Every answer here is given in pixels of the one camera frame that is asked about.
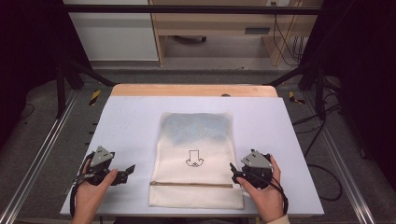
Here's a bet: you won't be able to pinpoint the yellow clamp left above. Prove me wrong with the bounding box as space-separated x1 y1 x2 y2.
88 89 103 107

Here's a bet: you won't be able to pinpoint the black floor cables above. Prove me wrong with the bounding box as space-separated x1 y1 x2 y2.
291 92 343 160

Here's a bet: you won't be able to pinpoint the yellow clamp right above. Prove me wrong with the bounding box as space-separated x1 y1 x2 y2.
288 91 307 105

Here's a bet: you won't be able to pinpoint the wooden table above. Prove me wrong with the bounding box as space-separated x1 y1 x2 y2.
110 83 279 98

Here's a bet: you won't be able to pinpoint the black frame leg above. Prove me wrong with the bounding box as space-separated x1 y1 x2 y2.
263 57 329 121
55 59 118 119

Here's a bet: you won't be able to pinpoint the thin black floor cable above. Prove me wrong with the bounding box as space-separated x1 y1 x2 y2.
20 103 36 121

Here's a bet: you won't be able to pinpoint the black curtain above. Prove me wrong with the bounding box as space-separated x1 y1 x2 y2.
299 0 396 183
0 0 93 150

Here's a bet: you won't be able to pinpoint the yellow clamp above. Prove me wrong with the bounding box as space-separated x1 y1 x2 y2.
88 89 103 107
288 91 307 105

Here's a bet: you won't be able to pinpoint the white cabinet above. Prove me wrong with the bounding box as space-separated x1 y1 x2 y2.
63 0 160 63

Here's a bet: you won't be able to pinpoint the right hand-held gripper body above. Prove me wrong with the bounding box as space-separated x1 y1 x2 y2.
240 148 275 190

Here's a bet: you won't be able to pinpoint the aluminium floor rail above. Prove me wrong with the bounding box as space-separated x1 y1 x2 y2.
302 91 377 224
0 89 79 224

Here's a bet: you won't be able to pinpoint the white foam mat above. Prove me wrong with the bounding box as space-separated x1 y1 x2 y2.
60 95 325 217

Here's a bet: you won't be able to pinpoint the cream mesh laundry bag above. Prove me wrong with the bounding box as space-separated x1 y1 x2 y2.
148 111 245 210

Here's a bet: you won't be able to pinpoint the black horizontal frame bar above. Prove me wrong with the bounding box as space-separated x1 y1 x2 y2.
61 4 323 16

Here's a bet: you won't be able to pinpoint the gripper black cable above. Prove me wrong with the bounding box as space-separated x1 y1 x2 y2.
69 151 95 217
248 170 290 217

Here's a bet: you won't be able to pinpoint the bundle of hanging black cables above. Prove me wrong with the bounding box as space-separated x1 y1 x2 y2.
270 1 308 67

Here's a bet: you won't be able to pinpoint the person's right hand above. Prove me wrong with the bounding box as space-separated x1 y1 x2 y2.
236 154 286 224

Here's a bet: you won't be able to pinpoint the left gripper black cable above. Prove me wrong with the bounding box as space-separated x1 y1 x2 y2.
69 151 95 217

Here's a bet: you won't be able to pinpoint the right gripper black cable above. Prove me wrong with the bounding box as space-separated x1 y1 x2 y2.
248 170 290 217

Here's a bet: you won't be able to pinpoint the person's left hand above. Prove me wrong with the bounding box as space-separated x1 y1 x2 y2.
71 159 120 224

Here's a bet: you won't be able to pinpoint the light wooden desk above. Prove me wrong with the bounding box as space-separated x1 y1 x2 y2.
148 0 325 67

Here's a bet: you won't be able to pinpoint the black looped floor cable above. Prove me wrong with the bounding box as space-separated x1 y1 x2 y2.
305 163 344 203

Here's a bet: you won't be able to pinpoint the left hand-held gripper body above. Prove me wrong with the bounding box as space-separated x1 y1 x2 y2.
81 146 128 187

